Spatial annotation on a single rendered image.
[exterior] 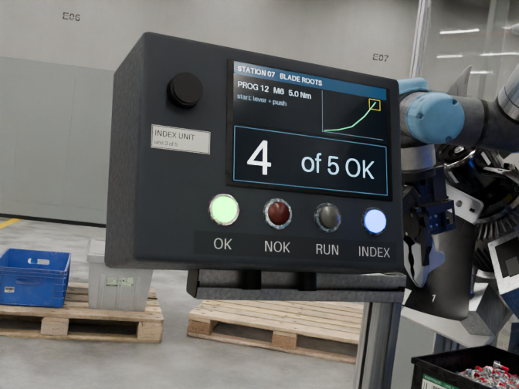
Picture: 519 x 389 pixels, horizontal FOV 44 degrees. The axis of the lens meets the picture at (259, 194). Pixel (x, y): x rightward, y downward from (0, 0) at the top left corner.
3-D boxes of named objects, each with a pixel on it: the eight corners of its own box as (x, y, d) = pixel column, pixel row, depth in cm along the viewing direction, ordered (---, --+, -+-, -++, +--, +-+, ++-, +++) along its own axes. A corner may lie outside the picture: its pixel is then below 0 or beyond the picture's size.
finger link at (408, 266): (440, 279, 117) (435, 231, 115) (414, 289, 115) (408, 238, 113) (429, 275, 120) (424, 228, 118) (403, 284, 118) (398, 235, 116)
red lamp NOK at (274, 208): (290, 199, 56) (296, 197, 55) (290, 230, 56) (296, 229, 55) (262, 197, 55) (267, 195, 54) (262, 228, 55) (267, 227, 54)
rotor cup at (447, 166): (471, 173, 144) (441, 130, 139) (531, 164, 133) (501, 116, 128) (447, 220, 137) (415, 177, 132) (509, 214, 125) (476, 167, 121)
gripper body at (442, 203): (458, 232, 113) (452, 164, 110) (418, 245, 109) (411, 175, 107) (429, 225, 119) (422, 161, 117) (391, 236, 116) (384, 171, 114)
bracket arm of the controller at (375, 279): (387, 295, 72) (391, 269, 72) (403, 302, 69) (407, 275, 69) (184, 292, 62) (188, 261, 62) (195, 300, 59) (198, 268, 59)
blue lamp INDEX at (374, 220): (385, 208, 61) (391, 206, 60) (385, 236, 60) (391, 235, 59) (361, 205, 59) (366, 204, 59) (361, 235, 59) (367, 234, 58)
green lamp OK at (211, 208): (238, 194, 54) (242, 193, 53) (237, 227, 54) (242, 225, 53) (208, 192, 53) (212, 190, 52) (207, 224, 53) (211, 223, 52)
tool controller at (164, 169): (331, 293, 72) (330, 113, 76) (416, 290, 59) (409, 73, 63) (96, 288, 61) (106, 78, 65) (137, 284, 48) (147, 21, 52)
